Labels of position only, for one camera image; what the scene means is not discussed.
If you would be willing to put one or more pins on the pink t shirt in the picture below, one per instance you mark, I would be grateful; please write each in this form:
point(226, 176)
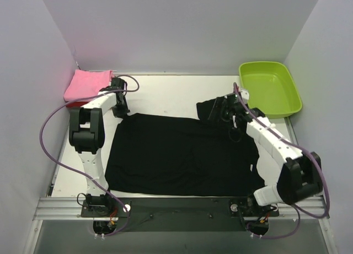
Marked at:
point(85, 84)

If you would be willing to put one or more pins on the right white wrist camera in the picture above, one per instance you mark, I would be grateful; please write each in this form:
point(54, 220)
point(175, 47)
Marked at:
point(244, 94)

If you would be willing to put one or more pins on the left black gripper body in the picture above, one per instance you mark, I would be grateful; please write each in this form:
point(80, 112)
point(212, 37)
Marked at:
point(121, 109)

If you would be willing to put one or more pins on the aluminium rail frame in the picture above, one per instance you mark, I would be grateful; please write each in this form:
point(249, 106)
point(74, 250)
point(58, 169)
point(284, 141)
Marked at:
point(317, 210)

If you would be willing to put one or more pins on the red t shirt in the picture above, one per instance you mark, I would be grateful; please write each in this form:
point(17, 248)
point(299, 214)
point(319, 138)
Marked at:
point(75, 104)

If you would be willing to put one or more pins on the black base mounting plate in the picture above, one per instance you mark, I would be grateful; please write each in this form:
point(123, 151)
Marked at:
point(181, 214)

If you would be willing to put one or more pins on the green plastic tray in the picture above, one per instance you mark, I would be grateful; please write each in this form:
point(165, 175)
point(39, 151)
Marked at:
point(271, 88)

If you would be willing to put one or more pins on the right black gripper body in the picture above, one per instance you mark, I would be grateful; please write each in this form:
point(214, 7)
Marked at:
point(216, 108)

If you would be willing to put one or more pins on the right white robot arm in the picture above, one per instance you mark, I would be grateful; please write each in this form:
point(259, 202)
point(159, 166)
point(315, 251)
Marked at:
point(300, 176)

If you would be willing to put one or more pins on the black t shirt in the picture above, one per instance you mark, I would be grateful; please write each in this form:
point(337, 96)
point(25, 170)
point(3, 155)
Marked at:
point(182, 157)

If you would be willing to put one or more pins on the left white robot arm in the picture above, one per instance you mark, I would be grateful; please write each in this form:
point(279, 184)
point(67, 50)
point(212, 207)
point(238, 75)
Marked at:
point(87, 136)

